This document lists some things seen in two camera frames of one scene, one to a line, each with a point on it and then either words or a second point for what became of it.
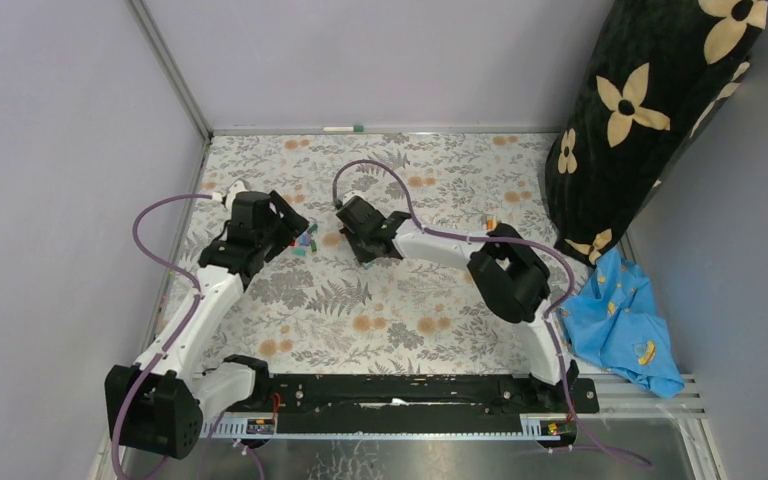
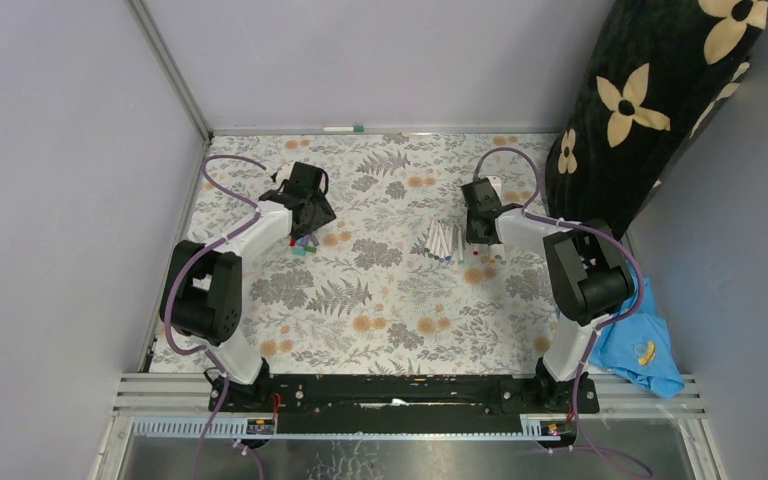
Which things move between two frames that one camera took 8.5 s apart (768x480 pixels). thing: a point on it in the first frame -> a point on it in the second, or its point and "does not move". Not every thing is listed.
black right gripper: [362, 256] -> [471, 236]
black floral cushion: [659, 73] does not move
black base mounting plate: [418, 402] does not move
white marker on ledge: [354, 128] does not move
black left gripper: [291, 225] -> [322, 215]
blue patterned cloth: [612, 322] does not move
